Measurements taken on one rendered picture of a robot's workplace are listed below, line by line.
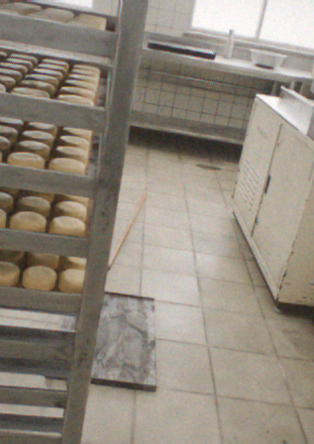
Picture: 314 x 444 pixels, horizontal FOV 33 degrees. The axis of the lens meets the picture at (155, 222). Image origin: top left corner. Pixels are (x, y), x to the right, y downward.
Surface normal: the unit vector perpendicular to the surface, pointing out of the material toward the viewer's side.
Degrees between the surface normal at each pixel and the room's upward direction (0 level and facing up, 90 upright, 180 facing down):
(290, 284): 90
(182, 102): 90
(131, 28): 90
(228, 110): 90
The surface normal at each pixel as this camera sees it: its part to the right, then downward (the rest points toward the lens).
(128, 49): 0.07, 0.40
